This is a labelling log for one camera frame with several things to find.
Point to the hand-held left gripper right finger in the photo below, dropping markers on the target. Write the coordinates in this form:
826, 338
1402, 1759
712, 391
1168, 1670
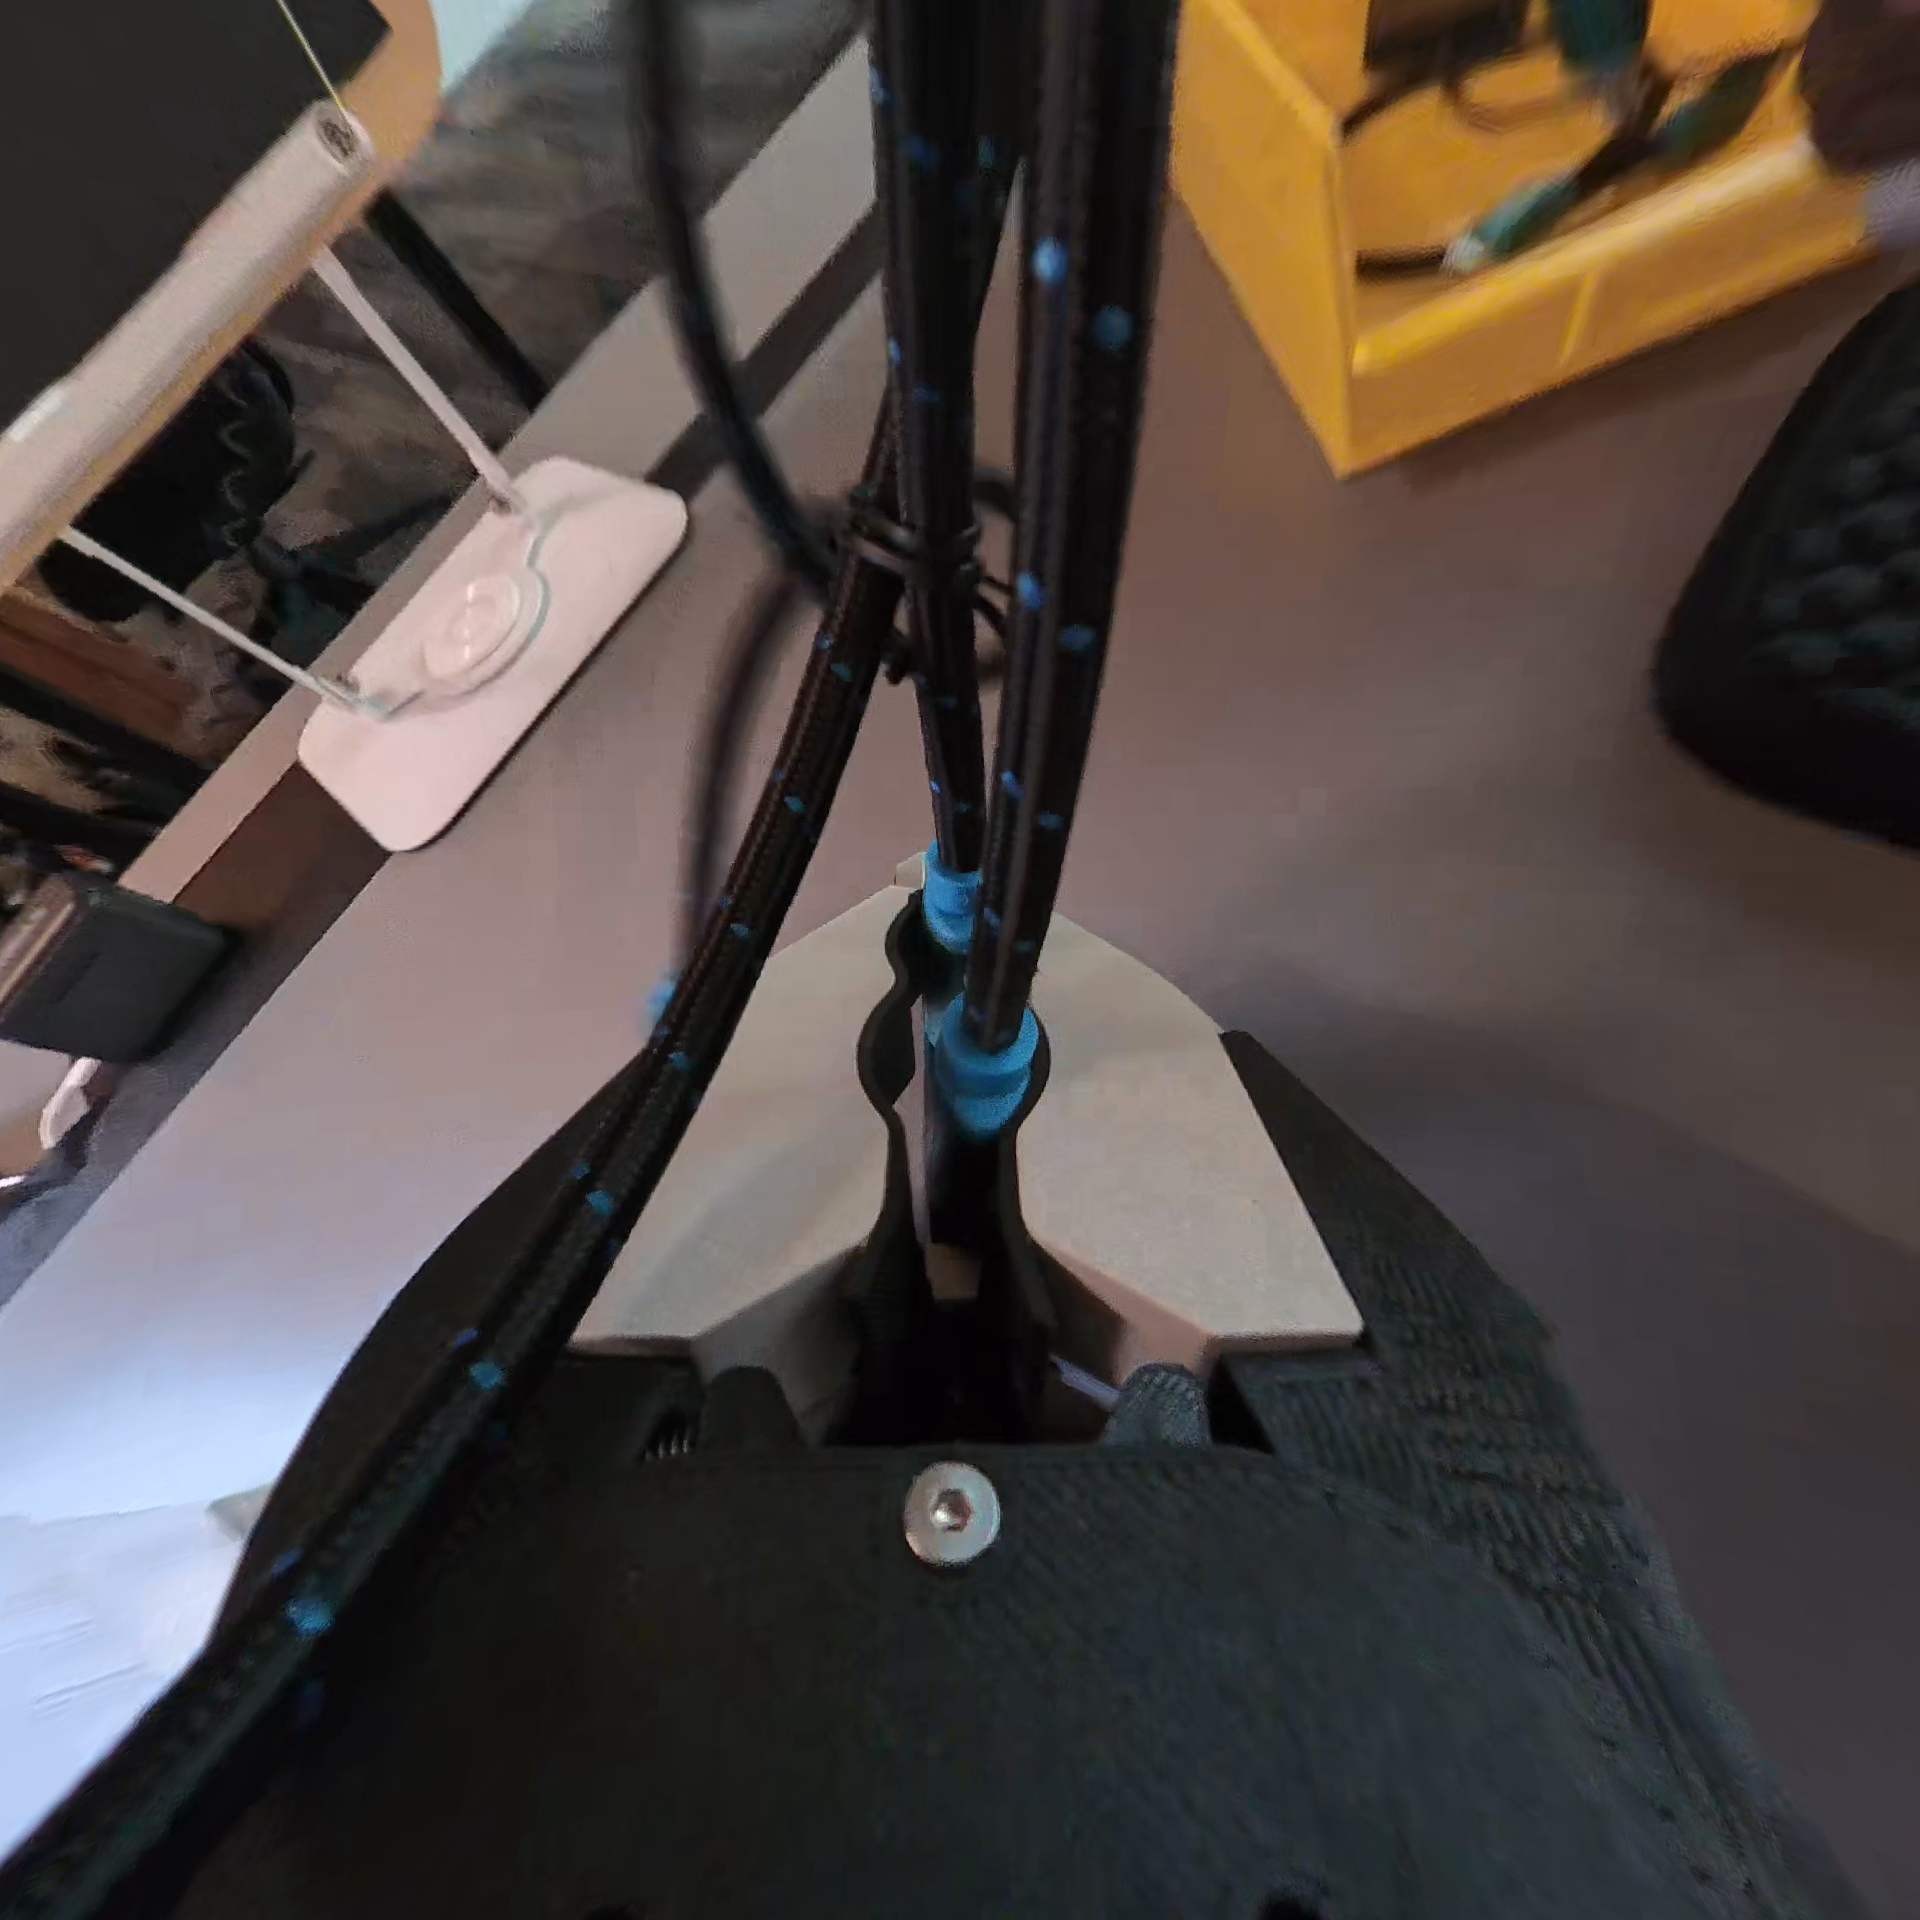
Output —
1185, 1201

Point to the black honeycomb wrist rest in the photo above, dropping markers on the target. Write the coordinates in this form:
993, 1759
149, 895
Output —
1815, 600

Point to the person's right hand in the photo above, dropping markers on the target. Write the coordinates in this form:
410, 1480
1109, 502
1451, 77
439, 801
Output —
1875, 77

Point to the yellow plastic bin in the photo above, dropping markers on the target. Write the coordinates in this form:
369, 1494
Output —
1277, 224

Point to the black box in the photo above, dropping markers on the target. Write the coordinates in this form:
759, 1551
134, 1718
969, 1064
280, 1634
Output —
106, 961

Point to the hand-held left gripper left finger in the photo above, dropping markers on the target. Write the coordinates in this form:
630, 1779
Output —
765, 1170

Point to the white tablet stand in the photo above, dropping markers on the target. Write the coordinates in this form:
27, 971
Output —
599, 557

